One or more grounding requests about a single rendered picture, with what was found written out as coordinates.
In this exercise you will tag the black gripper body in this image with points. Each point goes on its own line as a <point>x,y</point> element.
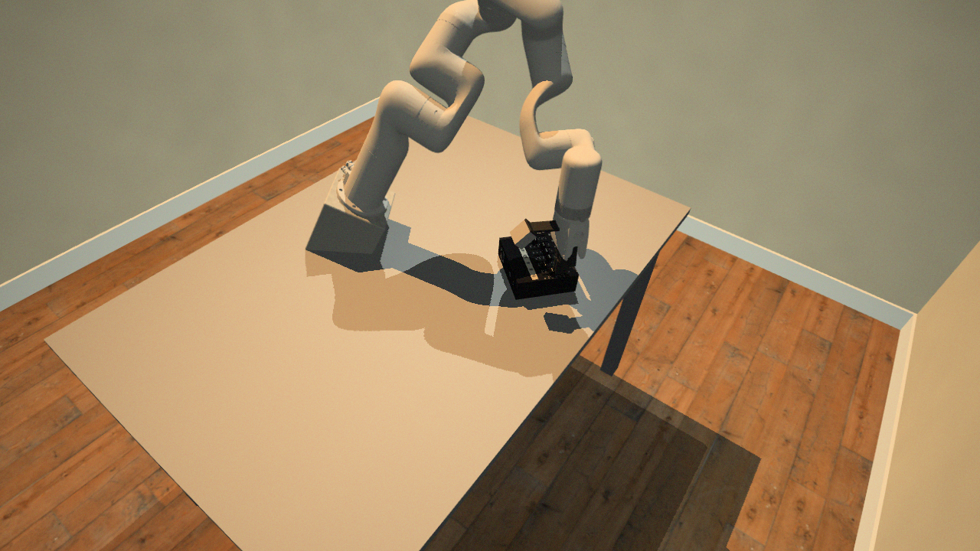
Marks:
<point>571,234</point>

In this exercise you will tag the black lighting desk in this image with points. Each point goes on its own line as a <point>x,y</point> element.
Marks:
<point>530,270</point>

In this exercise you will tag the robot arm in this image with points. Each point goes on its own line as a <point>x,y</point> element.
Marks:
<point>438,65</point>

